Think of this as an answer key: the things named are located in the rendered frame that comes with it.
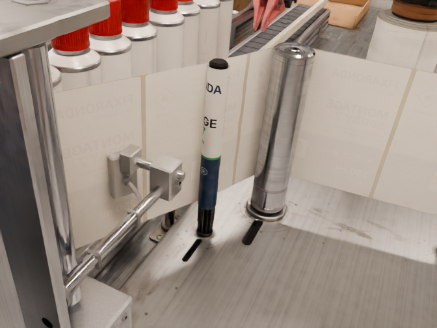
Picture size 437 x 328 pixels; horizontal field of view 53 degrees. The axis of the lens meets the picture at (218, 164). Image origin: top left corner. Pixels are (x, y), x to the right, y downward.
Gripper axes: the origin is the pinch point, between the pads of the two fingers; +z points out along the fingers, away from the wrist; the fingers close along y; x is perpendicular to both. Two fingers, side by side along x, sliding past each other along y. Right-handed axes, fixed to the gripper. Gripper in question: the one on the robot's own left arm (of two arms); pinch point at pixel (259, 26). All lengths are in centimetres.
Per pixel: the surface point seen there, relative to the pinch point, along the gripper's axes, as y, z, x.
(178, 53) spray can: 2.7, 20.3, -34.1
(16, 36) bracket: 16, 33, -70
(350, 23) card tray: 11, -28, 50
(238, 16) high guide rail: -2.9, 1.0, -5.0
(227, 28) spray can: 2.8, 10.7, -21.8
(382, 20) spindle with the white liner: 24.8, 9.2, -29.6
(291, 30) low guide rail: 4.0, -4.8, 9.7
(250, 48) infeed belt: -2.1, 2.9, 5.2
